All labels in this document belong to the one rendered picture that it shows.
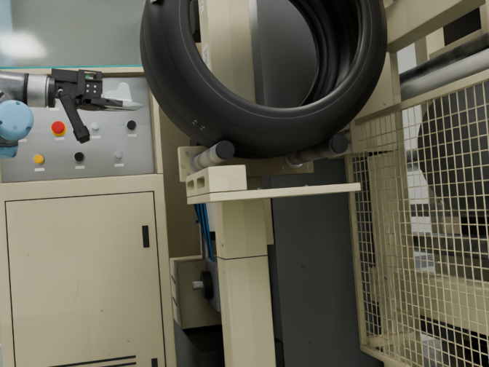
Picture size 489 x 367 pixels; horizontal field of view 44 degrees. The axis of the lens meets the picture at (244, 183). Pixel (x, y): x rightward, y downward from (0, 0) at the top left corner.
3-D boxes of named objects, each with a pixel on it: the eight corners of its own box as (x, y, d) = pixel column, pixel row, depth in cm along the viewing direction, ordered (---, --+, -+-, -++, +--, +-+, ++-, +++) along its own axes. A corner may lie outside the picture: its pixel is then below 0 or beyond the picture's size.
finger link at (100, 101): (123, 99, 136) (83, 95, 134) (122, 105, 136) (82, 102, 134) (122, 103, 140) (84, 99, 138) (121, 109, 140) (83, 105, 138)
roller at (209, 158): (204, 173, 170) (190, 167, 169) (210, 159, 171) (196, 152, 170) (230, 163, 136) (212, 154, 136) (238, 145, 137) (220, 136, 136)
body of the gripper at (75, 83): (105, 71, 136) (49, 65, 133) (102, 108, 135) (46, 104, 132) (104, 79, 143) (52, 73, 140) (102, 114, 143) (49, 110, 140)
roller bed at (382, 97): (327, 159, 195) (320, 68, 196) (369, 156, 199) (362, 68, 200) (352, 152, 176) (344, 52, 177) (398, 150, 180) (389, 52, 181)
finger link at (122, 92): (145, 83, 139) (104, 79, 136) (143, 108, 138) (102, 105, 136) (144, 86, 142) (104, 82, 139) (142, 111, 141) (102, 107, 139)
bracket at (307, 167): (180, 182, 171) (177, 148, 171) (311, 173, 181) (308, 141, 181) (181, 181, 168) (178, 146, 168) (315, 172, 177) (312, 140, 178)
